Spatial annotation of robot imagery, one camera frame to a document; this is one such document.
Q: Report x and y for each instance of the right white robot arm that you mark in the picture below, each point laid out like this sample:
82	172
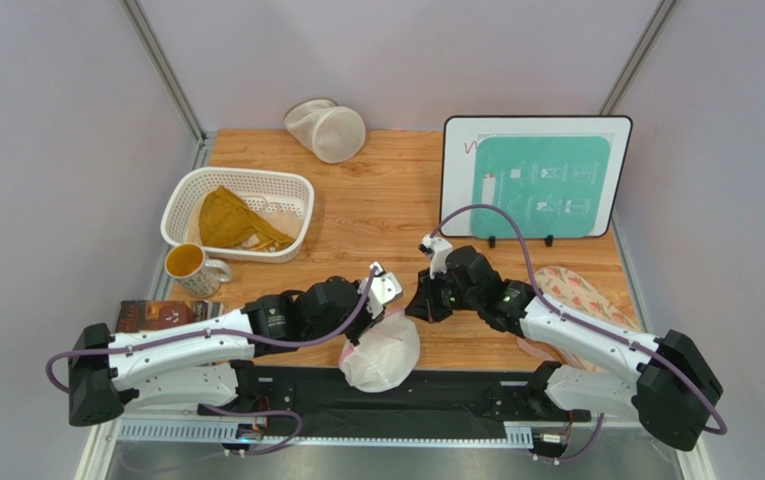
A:
665	383

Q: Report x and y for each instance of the beige mesh laundry bag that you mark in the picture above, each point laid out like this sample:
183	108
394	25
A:
332	132

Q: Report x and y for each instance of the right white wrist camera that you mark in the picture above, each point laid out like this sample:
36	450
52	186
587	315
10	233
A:
436	249

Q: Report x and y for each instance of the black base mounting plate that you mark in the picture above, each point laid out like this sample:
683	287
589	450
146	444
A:
262	387

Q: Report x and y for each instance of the mustard yellow cloth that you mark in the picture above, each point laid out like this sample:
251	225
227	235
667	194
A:
227	221

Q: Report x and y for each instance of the floral pink cloth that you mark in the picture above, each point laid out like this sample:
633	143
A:
573	290

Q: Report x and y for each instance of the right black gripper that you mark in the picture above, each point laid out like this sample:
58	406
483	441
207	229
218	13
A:
423	304

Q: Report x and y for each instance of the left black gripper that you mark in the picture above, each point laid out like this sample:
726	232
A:
367	322

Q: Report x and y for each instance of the dark brown book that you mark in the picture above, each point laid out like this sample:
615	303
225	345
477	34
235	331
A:
152	315

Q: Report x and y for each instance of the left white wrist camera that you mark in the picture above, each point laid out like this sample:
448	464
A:
382	288

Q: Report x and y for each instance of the patterned ceramic mug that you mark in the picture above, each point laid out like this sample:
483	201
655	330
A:
198	274

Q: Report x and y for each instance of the aluminium slotted rail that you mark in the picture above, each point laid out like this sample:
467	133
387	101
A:
409	417

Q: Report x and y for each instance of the white plastic basket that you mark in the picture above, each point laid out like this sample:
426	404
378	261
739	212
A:
288	191

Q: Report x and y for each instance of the whiteboard with teal sheet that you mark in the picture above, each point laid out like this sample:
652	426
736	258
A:
546	177

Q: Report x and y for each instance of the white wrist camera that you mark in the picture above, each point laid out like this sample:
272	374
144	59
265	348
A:
436	249
382	288

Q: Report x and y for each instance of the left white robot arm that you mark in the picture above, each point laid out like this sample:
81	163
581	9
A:
109	373

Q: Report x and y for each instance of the white mesh laundry bag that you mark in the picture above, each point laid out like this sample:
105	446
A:
385	356

